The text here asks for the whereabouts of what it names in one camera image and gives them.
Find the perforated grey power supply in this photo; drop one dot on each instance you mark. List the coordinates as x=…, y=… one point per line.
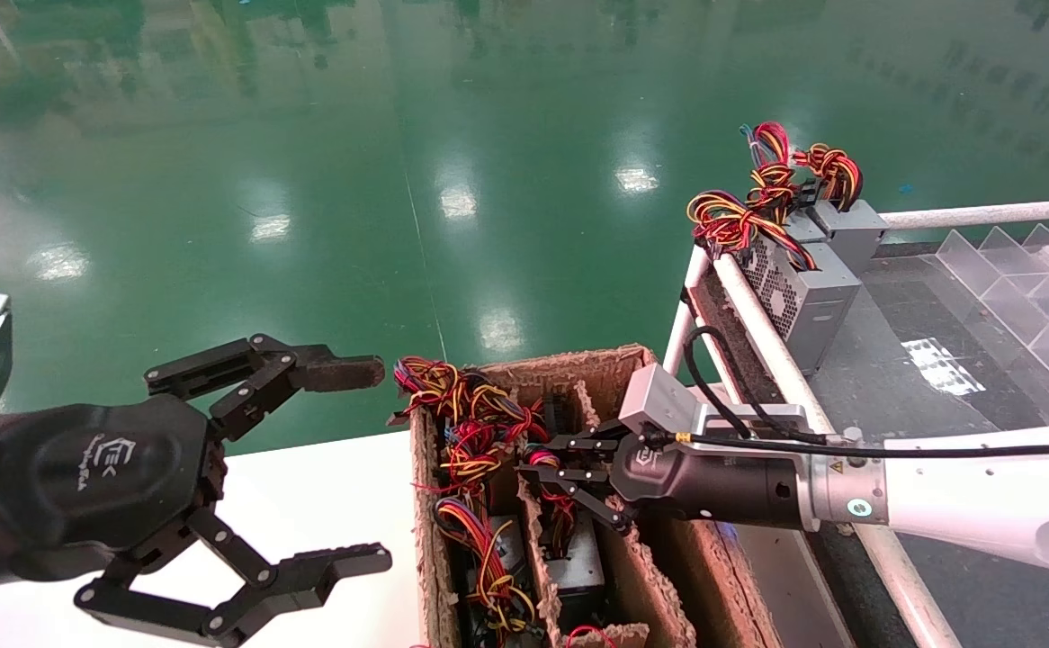
x=812, y=306

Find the brown cardboard box with dividers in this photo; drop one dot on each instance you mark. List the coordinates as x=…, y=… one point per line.
x=713, y=576

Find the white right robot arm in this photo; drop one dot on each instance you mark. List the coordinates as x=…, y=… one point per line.
x=983, y=504

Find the clear acrylic divider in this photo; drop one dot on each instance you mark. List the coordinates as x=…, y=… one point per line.
x=1028, y=297

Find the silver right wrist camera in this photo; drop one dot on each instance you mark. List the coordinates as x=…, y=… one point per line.
x=659, y=400

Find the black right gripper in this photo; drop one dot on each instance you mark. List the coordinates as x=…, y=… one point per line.
x=722, y=486

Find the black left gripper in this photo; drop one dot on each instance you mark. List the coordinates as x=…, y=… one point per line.
x=102, y=468

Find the white frame leg pipe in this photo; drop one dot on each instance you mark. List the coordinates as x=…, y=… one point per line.
x=679, y=315

